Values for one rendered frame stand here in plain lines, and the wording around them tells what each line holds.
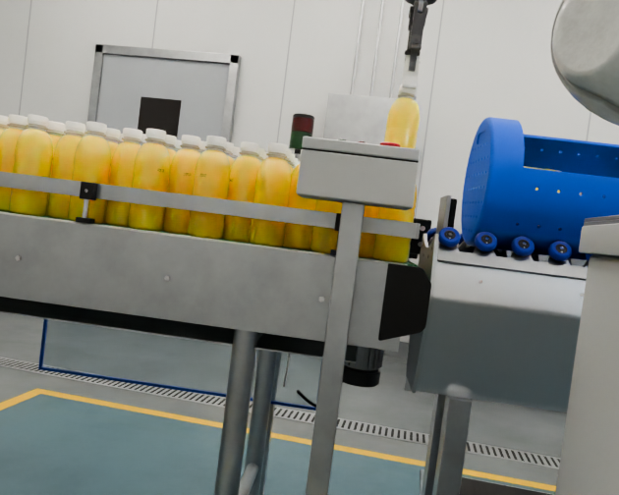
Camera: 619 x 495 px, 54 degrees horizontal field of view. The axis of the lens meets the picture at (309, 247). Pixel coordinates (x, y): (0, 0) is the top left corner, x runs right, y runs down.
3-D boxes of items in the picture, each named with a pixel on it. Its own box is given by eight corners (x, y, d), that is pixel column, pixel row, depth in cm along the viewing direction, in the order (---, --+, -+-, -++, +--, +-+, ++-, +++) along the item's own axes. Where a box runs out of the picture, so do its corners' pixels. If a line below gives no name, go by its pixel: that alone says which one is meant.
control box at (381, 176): (413, 208, 101) (421, 147, 101) (295, 193, 103) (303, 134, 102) (408, 210, 111) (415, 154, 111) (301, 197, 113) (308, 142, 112)
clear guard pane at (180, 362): (315, 407, 165) (338, 232, 163) (41, 366, 170) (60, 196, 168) (315, 407, 165) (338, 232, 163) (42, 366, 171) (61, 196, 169)
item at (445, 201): (450, 253, 129) (458, 195, 129) (439, 252, 130) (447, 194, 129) (443, 251, 139) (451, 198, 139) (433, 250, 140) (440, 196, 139)
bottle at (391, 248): (396, 260, 124) (408, 170, 123) (415, 264, 117) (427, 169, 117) (365, 257, 121) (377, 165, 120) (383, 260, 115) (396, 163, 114)
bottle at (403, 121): (391, 174, 128) (404, 87, 127) (371, 175, 134) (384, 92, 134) (417, 180, 131) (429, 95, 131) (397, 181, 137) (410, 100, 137)
